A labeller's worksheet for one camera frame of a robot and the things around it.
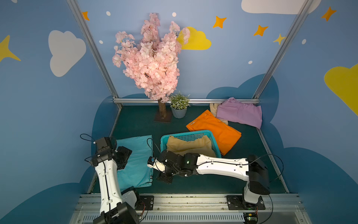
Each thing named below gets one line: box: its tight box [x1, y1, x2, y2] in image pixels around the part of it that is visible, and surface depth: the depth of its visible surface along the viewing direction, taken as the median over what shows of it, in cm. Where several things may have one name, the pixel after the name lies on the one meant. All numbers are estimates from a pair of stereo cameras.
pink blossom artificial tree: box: [111, 12, 191, 103], surface depth 69 cm
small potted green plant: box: [169, 91, 192, 119], surface depth 105 cm
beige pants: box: [166, 135, 217, 158], surface depth 94 cm
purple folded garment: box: [216, 97, 263, 129], surface depth 117 cm
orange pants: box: [185, 109, 242, 157], surface depth 105 cm
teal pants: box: [116, 134, 154, 192], surface depth 83 cm
